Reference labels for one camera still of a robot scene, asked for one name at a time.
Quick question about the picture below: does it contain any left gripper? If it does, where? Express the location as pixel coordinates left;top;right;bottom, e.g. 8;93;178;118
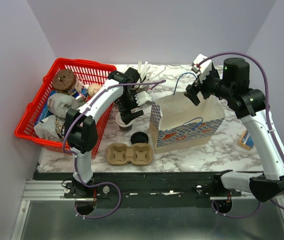
117;90;144;126

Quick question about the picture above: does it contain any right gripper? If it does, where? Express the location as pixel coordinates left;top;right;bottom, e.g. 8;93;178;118
184;66;233;106

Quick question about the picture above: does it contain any black paper coffee cup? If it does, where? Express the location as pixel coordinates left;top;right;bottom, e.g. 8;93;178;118
118;123;133;132

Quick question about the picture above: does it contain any blue checkered paper bag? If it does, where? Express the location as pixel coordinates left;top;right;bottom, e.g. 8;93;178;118
149;91;225;154

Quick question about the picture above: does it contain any black plastic cup lid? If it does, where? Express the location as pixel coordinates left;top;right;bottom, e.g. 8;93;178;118
130;131;149;145

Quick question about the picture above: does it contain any white plastic cup lid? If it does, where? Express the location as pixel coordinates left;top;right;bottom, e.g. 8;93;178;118
115;112;125;126

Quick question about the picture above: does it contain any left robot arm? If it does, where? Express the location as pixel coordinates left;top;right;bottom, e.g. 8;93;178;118
62;67;144;198

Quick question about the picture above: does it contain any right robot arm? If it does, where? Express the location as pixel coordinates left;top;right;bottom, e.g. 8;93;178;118
184;54;284;202

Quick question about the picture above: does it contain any bundle of white straws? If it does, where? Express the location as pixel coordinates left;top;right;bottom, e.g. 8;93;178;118
137;60;167;83

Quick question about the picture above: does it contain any beige drink bottle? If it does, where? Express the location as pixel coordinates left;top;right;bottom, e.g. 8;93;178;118
84;83;102;97

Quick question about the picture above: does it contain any red blue drink can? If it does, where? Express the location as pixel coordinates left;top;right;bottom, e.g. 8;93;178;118
67;82;88;102

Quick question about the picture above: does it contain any red plastic basket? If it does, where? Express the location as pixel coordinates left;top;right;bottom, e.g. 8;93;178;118
14;58;116;153

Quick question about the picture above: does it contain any cardboard cup carrier tray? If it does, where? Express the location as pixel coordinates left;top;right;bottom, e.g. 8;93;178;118
106;143;153;167

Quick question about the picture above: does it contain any brown round bread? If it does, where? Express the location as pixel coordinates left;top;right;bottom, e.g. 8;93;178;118
52;69;77;95

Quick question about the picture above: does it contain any grey paper food bag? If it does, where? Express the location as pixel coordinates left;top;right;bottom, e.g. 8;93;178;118
47;93;79;119

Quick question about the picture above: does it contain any white printed food bag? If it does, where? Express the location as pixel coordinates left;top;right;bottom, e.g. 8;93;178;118
33;115;65;142

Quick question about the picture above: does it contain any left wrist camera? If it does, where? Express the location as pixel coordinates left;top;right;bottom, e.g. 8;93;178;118
135;91;153;107

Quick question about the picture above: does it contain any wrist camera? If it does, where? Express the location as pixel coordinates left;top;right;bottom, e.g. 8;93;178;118
135;91;153;107
192;54;212;83

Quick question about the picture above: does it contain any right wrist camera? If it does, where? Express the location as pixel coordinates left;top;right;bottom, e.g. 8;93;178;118
192;54;212;83

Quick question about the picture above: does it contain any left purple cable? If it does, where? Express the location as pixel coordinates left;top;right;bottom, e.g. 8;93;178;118
62;79;167;220

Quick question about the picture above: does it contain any purple cable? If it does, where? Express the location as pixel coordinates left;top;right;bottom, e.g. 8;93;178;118
196;51;284;219
62;79;167;220

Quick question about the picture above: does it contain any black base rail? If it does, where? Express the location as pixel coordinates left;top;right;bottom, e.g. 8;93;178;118
33;172;262;214

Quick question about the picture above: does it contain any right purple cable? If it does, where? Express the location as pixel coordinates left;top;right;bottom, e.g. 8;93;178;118
196;51;284;219

